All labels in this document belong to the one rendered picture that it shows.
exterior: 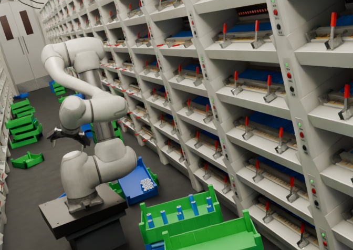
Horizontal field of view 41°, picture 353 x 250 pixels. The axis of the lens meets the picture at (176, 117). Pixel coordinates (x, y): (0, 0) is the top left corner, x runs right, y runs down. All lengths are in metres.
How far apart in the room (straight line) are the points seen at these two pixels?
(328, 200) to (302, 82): 0.39
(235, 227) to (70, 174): 1.06
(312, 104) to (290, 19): 0.26
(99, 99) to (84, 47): 0.50
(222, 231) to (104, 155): 0.99
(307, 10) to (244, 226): 0.74
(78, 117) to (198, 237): 0.72
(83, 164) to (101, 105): 0.50
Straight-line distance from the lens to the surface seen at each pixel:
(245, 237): 1.66
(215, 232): 1.68
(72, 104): 1.99
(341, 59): 1.27
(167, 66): 2.74
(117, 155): 2.48
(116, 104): 2.06
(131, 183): 3.16
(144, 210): 1.94
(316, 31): 1.44
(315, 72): 1.48
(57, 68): 2.38
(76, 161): 2.45
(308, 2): 1.46
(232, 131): 2.12
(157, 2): 2.73
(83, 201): 2.50
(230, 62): 2.11
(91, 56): 2.51
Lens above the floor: 1.12
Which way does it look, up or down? 13 degrees down
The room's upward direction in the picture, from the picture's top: 15 degrees counter-clockwise
